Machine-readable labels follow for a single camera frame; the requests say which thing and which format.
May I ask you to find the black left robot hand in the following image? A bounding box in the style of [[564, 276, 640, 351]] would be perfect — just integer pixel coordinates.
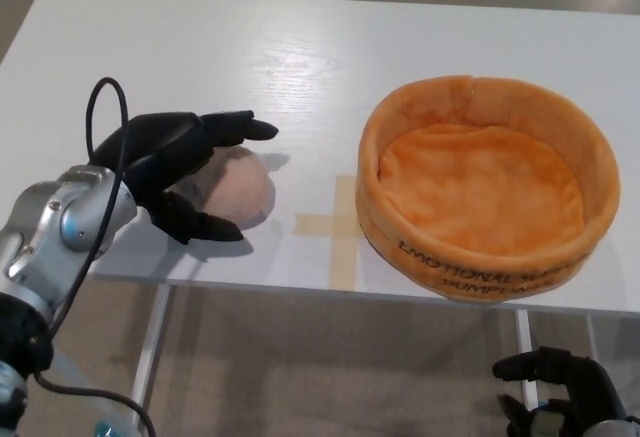
[[88, 110, 280, 246]]

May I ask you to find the grey metal frame bar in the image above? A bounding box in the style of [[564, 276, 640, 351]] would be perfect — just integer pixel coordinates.
[[47, 341, 119, 423]]

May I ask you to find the long beige masking tape strip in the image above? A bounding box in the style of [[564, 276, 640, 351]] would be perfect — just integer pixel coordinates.
[[327, 175, 362, 291]]

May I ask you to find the white metal table leg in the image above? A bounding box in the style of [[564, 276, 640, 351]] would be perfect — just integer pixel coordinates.
[[514, 309, 541, 408], [130, 284, 172, 403]]

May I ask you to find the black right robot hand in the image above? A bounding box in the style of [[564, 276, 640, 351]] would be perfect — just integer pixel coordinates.
[[492, 347, 629, 437]]

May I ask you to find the pink round plush toy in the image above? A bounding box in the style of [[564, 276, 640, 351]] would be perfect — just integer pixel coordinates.
[[192, 145, 277, 231]]

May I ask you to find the orange plush round basket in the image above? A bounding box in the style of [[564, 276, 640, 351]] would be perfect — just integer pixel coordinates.
[[355, 74, 621, 305]]

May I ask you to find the short notched beige tape strip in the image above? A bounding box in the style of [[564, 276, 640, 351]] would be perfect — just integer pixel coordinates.
[[293, 211, 362, 238]]

